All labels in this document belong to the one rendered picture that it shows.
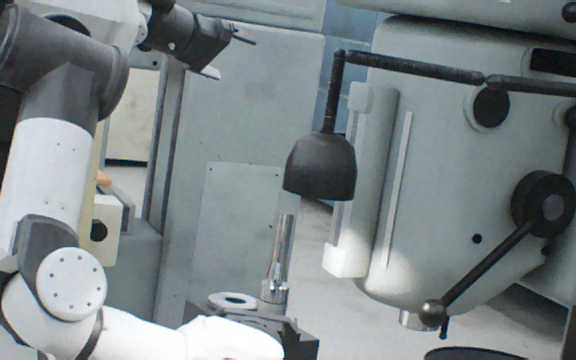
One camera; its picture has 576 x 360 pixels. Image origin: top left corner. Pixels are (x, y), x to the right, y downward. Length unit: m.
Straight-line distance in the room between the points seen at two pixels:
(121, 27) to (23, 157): 0.27
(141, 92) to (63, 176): 8.43
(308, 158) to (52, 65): 0.36
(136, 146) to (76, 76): 8.44
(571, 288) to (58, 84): 0.62
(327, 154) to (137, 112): 8.63
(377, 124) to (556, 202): 0.20
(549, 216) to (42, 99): 0.57
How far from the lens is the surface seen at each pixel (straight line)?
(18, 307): 1.14
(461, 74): 0.92
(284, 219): 1.56
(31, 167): 1.15
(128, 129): 9.59
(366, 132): 1.09
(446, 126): 1.06
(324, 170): 0.98
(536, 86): 0.96
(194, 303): 1.69
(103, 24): 1.33
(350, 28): 8.74
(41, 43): 1.20
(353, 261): 1.12
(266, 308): 1.58
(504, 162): 1.10
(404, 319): 1.20
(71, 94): 1.19
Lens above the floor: 1.61
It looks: 9 degrees down
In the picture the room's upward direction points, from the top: 9 degrees clockwise
